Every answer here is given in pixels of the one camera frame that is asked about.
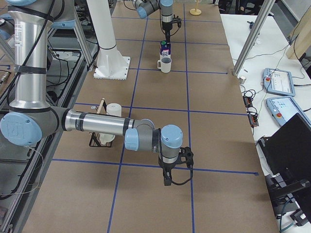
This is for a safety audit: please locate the white ribbed mug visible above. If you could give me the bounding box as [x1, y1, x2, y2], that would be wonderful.
[157, 57, 172, 73]

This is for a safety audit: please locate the black laptop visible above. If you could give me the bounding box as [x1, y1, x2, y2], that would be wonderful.
[267, 112, 311, 178]

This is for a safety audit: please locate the white cup on rack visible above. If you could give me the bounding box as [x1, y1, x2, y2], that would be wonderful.
[106, 103, 122, 117]
[99, 133, 115, 146]

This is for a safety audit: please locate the blue white milk carton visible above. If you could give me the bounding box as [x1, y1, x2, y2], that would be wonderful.
[159, 40, 171, 59]

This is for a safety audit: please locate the wooden cup tree stand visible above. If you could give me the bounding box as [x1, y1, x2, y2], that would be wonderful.
[189, 0, 202, 16]

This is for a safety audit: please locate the black wire cup rack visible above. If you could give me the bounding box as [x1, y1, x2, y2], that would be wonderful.
[89, 98, 114, 148]

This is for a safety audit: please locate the aluminium frame post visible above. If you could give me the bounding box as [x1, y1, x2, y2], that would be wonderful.
[232, 0, 275, 76]

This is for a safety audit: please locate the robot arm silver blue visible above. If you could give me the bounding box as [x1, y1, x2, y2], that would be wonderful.
[133, 0, 182, 45]
[0, 0, 193, 186]

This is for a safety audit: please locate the lower teach pendant tablet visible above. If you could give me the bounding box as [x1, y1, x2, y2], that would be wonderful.
[265, 96, 311, 126]

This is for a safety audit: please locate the teach pendant tablet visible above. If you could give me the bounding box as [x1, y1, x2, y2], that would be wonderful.
[263, 68, 295, 97]
[265, 96, 311, 126]

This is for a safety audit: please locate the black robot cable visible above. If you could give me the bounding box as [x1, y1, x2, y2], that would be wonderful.
[170, 166, 194, 185]

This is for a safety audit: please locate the upper teach pendant tablet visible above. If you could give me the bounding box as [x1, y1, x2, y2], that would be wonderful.
[263, 68, 295, 97]

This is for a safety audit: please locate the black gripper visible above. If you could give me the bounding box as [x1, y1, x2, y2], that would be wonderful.
[158, 147, 194, 186]
[161, 16, 182, 45]

